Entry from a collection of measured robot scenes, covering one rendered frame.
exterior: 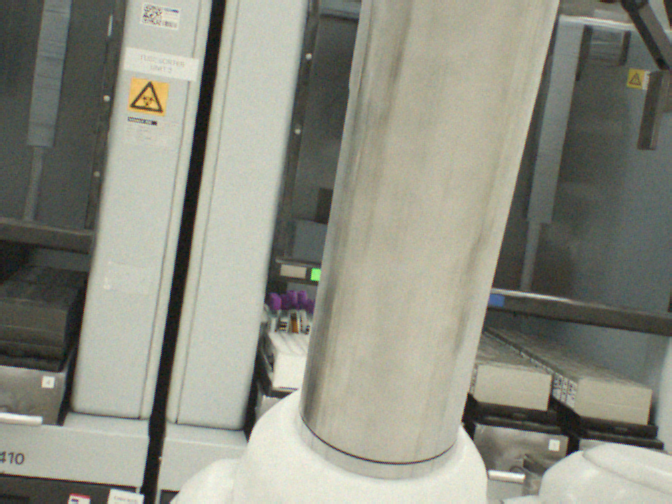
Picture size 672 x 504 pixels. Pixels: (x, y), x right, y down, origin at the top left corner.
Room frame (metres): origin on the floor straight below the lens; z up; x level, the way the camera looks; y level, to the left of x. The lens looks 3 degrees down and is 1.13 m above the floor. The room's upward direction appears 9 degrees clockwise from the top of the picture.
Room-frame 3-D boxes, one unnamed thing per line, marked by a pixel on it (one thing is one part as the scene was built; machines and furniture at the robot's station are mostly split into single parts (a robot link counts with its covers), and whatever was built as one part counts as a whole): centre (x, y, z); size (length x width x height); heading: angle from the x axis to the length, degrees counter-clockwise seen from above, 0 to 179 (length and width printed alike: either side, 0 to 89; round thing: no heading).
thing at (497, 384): (1.95, -0.28, 0.85); 0.12 x 0.02 x 0.06; 98
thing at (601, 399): (1.97, -0.43, 0.85); 0.12 x 0.02 x 0.06; 98
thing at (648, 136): (1.19, -0.25, 1.22); 0.03 x 0.01 x 0.07; 8
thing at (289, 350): (2.00, 0.04, 0.83); 0.30 x 0.10 x 0.06; 9
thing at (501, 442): (2.18, -0.24, 0.78); 0.73 x 0.14 x 0.09; 9
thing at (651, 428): (2.23, -0.39, 0.83); 0.60 x 0.12 x 0.02; 9
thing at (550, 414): (2.20, -0.24, 0.83); 0.60 x 0.12 x 0.02; 9
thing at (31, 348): (2.10, 0.46, 0.83); 0.60 x 0.12 x 0.02; 9
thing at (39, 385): (2.08, 0.46, 0.78); 0.73 x 0.14 x 0.09; 9
